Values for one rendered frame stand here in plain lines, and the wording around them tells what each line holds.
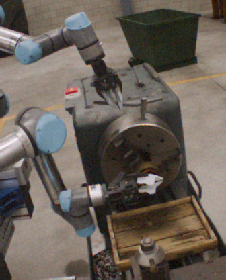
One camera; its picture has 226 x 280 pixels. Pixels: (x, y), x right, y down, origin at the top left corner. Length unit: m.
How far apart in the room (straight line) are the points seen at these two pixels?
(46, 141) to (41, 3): 10.30
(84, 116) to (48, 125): 0.48
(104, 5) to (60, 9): 1.27
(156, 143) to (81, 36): 0.52
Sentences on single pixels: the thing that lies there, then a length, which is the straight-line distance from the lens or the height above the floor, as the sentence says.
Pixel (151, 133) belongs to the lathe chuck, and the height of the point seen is 1.19.
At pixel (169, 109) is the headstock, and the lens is 1.65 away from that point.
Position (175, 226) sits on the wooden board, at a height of 0.89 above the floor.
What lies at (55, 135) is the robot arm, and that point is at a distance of 1.19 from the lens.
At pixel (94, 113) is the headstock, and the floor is 1.24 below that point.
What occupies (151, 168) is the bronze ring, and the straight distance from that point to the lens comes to 1.43.
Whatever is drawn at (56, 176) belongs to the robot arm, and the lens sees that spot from 1.43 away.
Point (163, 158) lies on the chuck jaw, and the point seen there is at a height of 1.10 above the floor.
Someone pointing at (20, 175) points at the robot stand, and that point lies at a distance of 1.67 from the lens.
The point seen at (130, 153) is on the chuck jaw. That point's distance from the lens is 1.45.
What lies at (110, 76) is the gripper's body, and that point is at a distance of 1.28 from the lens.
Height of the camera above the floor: 1.83
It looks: 24 degrees down
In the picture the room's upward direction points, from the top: 11 degrees counter-clockwise
